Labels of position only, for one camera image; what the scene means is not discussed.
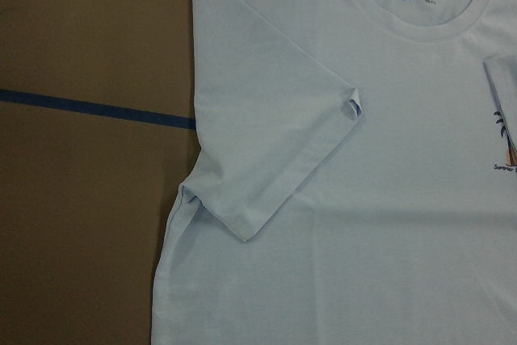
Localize light blue t-shirt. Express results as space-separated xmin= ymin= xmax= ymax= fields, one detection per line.
xmin=151 ymin=0 xmax=516 ymax=344

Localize blue tape grid lines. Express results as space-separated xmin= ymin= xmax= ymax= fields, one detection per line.
xmin=0 ymin=0 xmax=195 ymax=129

